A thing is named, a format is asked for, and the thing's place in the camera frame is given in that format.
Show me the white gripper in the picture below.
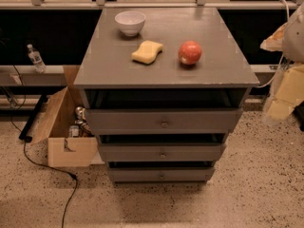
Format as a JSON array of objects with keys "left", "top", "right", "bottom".
[{"left": 265, "top": 64, "right": 304, "bottom": 121}]

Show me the grey bottom drawer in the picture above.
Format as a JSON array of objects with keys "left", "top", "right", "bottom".
[{"left": 107, "top": 167, "right": 215, "bottom": 182}]

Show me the grey drawer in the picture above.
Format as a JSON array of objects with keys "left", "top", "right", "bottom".
[
  {"left": 85, "top": 109, "right": 242, "bottom": 135},
  {"left": 99, "top": 144, "right": 226, "bottom": 162},
  {"left": 107, "top": 167, "right": 215, "bottom": 182}
]

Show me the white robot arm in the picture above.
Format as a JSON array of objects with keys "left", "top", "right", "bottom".
[{"left": 260, "top": 4, "right": 304, "bottom": 121}]

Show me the grey drawer cabinet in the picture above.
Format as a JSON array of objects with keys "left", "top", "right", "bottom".
[{"left": 74, "top": 8, "right": 258, "bottom": 169}]

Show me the grey middle drawer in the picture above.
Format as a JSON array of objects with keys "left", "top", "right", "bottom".
[{"left": 99, "top": 144, "right": 226, "bottom": 162}]

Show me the grey top drawer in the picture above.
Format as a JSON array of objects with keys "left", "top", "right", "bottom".
[{"left": 85, "top": 109, "right": 242, "bottom": 135}]

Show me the red apple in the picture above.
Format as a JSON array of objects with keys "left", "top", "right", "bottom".
[{"left": 178, "top": 41, "right": 202, "bottom": 65}]

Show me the yellow sponge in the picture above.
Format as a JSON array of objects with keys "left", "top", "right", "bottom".
[{"left": 131, "top": 40, "right": 163, "bottom": 65}]

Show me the white bowl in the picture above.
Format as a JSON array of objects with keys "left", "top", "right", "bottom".
[{"left": 115, "top": 10, "right": 146, "bottom": 36}]

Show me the shiny bottle in box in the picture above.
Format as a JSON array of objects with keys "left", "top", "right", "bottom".
[{"left": 74, "top": 106, "right": 92, "bottom": 137}]

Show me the metal can in box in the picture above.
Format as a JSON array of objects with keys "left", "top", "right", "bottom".
[{"left": 68, "top": 125, "right": 79, "bottom": 138}]

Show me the cardboard box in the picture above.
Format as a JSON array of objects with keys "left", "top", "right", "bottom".
[{"left": 31, "top": 66, "right": 103, "bottom": 167}]

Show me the clear water bottle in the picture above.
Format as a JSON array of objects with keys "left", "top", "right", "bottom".
[{"left": 27, "top": 44, "right": 46, "bottom": 73}]

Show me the black table leg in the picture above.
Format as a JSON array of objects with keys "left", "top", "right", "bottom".
[{"left": 19, "top": 94, "right": 47, "bottom": 143}]

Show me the white hanging cable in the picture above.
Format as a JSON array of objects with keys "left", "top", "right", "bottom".
[{"left": 256, "top": 0, "right": 291, "bottom": 89}]

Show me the black floor cable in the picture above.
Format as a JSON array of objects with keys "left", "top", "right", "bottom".
[{"left": 0, "top": 38, "right": 79, "bottom": 228}]

